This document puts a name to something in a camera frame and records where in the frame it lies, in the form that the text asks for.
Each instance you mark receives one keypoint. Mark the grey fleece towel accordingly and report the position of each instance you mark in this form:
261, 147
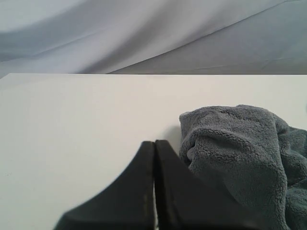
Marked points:
253, 157

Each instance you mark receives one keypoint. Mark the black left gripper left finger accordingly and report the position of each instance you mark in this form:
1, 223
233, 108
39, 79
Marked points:
126, 204

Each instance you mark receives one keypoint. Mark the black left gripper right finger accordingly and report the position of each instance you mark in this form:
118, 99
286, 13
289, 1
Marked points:
184, 202

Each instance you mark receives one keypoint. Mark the grey backdrop cloth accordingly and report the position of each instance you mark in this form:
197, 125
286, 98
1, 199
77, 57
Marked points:
153, 36

